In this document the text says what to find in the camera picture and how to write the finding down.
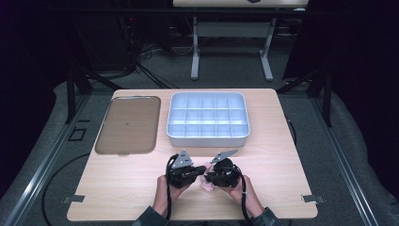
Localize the white divided storage box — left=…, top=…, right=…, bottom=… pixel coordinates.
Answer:
left=166, top=91, right=251, bottom=148

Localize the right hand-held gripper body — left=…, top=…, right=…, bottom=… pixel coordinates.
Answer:
left=209, top=149, right=243, bottom=188

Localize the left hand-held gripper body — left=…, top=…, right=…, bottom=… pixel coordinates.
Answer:
left=166, top=149, right=195, bottom=189

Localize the black metal stand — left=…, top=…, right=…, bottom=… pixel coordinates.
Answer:
left=64, top=67, right=123, bottom=125
left=276, top=67, right=333, bottom=128

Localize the aluminium floor rail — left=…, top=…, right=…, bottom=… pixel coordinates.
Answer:
left=4, top=93, right=92, bottom=226
left=309, top=93, right=382, bottom=226

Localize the pale pink cloth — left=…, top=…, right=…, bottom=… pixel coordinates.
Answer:
left=199, top=161, right=217, bottom=192

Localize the black floor cable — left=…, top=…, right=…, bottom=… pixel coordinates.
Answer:
left=40, top=153, right=92, bottom=226

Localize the white-legged background table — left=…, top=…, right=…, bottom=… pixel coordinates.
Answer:
left=172, top=0, right=310, bottom=82

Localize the transparent plastic lid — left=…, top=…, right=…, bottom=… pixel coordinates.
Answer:
left=94, top=95, right=162, bottom=156

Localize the grey metal table clamp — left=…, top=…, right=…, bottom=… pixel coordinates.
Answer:
left=61, top=194, right=86, bottom=204
left=301, top=193, right=327, bottom=204

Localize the black cable beside table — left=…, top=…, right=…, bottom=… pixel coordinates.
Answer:
left=283, top=116, right=298, bottom=147

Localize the bundle of background cables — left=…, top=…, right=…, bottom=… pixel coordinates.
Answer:
left=135, top=43, right=196, bottom=89

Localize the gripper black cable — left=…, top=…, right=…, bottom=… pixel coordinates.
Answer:
left=233, top=166, right=252, bottom=225
left=165, top=154, right=177, bottom=220

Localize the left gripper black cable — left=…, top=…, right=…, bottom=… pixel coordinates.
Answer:
left=165, top=154, right=177, bottom=220

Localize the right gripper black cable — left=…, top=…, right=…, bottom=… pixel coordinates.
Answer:
left=233, top=166, right=252, bottom=225

